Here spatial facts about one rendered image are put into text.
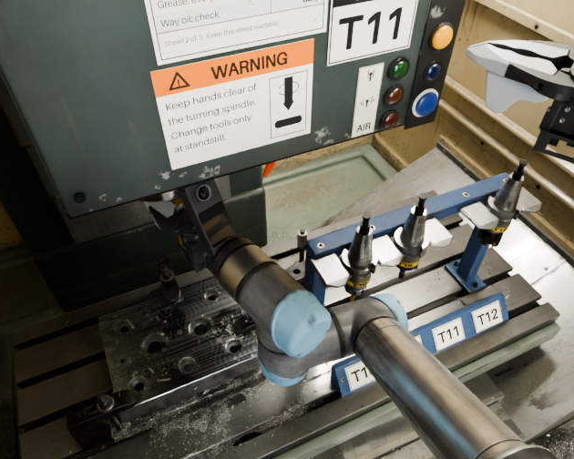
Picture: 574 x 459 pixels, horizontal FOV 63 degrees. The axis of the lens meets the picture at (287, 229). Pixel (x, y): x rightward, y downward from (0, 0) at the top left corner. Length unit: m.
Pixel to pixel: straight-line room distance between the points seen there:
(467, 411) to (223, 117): 0.37
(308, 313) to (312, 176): 1.47
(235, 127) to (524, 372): 1.10
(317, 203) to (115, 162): 1.46
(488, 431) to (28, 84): 0.50
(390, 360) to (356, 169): 1.51
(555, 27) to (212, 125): 1.05
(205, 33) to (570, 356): 1.22
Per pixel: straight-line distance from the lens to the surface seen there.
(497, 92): 0.54
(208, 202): 0.63
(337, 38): 0.49
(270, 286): 0.59
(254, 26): 0.45
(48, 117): 0.44
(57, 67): 0.43
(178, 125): 0.46
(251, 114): 0.48
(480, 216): 0.99
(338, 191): 1.94
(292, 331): 0.57
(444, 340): 1.13
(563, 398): 1.39
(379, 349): 0.63
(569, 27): 1.37
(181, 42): 0.43
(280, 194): 1.91
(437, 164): 1.74
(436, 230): 0.93
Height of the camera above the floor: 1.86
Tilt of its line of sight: 46 degrees down
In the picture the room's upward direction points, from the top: straight up
